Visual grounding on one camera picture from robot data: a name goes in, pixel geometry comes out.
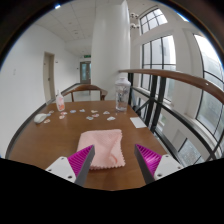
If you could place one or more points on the pink towel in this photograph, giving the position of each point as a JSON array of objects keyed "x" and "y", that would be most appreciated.
[{"x": 101, "y": 143}]

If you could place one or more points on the wide black-framed window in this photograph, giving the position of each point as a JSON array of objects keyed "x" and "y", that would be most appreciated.
[{"x": 210, "y": 70}]

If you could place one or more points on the glazed double door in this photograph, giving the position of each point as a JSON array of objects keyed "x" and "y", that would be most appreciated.
[{"x": 85, "y": 72}]

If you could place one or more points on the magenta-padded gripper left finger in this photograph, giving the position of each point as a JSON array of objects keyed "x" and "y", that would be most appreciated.
[{"x": 60, "y": 166}]

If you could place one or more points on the clear shaker bottle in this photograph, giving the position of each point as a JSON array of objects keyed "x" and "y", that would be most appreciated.
[{"x": 122, "y": 95}]

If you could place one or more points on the beige single door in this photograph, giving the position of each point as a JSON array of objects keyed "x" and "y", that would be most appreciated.
[{"x": 49, "y": 78}]

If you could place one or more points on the arched black-framed window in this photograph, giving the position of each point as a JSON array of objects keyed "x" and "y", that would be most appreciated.
[{"x": 153, "y": 20}]

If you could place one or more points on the wooden-topped black metal railing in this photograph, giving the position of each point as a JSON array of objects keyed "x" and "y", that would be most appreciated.
[{"x": 180, "y": 77}]

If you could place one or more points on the wooden chair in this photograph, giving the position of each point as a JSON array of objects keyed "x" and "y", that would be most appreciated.
[{"x": 86, "y": 88}]

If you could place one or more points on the green exit sign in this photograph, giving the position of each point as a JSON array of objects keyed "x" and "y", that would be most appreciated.
[{"x": 87, "y": 56}]

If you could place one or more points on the tall black-framed window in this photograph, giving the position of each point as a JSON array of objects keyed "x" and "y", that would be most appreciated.
[{"x": 168, "y": 53}]

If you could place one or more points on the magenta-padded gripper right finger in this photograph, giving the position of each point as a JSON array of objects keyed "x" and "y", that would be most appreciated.
[{"x": 166, "y": 165}]

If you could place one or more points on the small pastel sticker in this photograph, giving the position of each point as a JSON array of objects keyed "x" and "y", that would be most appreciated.
[
  {"x": 46, "y": 121},
  {"x": 73, "y": 111},
  {"x": 51, "y": 112},
  {"x": 96, "y": 115},
  {"x": 89, "y": 118},
  {"x": 62, "y": 117},
  {"x": 63, "y": 113},
  {"x": 82, "y": 110},
  {"x": 106, "y": 112},
  {"x": 111, "y": 118},
  {"x": 94, "y": 111}
]

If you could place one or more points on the white paper card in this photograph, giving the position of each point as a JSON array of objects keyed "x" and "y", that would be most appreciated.
[{"x": 138, "y": 122}]

